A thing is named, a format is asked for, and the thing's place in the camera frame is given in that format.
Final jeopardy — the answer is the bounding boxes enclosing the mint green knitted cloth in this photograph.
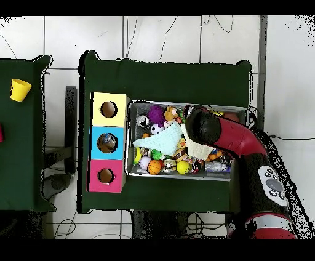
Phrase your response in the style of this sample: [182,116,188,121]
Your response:
[132,122,184,156]

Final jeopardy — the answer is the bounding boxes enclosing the clear plastic bottle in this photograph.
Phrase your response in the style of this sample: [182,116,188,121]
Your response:
[102,132,116,147]

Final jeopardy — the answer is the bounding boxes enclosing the silver mesh bin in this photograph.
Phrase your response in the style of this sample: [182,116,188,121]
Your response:
[124,99,249,182]

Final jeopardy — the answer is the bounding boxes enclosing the wooden three-hole box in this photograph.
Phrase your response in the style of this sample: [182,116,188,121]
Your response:
[87,92,130,193]

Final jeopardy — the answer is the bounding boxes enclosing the dark green table cloth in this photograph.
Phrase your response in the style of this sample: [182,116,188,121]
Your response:
[77,50,253,214]

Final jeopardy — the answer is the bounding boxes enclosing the brown red ball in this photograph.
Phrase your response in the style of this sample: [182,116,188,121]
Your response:
[223,111,241,123]

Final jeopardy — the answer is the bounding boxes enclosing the purple spiky ball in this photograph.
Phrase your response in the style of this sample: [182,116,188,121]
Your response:
[147,105,166,129]

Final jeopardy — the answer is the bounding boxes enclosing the toy soccer ball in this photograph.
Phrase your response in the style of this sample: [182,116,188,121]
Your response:
[150,123,164,135]

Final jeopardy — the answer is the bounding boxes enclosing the silver drink can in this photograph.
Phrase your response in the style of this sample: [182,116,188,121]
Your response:
[135,114,151,128]

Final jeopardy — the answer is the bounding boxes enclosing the orange toy basketball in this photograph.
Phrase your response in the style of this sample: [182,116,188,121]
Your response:
[147,159,162,175]

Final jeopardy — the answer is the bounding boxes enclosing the white toy baseball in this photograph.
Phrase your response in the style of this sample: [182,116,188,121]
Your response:
[139,156,152,171]

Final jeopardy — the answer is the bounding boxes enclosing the black stand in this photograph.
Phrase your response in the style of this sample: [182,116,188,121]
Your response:
[41,86,78,201]

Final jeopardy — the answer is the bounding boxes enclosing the yellow plastic cup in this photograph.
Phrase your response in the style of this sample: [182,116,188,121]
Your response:
[9,78,33,102]

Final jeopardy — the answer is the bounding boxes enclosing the dark green side-table cloth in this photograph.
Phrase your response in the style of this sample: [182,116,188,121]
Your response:
[0,55,57,212]

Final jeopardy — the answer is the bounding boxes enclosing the black power cable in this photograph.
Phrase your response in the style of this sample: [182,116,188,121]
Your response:
[268,134,315,141]

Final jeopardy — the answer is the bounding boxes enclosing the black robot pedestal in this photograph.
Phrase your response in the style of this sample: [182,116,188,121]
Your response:
[130,210,190,239]

